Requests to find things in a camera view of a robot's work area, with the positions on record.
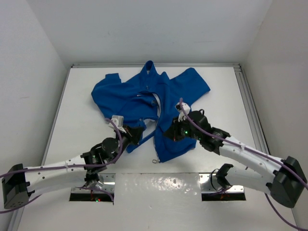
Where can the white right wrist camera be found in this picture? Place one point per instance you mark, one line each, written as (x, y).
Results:
(183, 110)

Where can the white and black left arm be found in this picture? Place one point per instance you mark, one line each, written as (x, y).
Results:
(21, 184)

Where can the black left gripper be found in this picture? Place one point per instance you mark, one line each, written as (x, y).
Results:
(133, 133)

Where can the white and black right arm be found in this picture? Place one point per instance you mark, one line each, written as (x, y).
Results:
(283, 179)

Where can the blue zip-up jacket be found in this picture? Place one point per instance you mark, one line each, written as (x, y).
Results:
(151, 97)

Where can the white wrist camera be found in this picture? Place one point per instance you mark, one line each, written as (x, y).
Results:
(116, 123)
(183, 110)

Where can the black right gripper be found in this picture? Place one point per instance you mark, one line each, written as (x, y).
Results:
(173, 132)

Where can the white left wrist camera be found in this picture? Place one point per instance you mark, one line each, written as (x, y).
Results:
(116, 123)

